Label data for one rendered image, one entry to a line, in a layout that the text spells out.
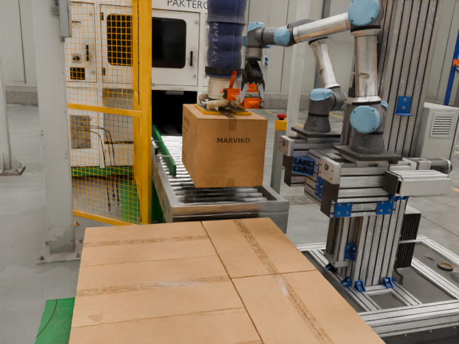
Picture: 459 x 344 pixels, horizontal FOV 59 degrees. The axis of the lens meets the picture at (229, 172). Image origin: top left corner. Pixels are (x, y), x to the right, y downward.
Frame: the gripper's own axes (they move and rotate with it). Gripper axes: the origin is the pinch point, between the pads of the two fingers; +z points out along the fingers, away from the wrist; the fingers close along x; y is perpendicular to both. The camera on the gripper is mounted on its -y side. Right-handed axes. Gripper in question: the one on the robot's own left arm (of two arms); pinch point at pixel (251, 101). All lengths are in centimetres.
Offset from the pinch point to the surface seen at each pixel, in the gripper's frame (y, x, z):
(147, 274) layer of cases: -35, 50, 68
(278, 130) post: 81, -47, 28
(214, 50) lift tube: 54, 7, -23
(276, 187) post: 81, -50, 71
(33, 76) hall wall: 899, 267, 52
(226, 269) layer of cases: -35, 17, 68
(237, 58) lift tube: 51, -6, -19
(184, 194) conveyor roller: 63, 22, 68
